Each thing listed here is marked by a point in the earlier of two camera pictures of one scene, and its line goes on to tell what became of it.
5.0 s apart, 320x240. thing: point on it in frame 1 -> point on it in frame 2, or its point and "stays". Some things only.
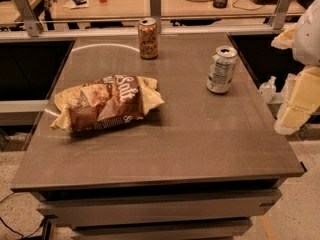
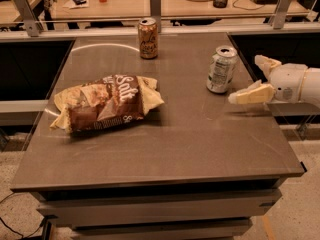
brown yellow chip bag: [107, 100] stays
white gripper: [308, 39] -> [288, 81]
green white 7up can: [221, 70] stays
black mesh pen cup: [220, 0] stays
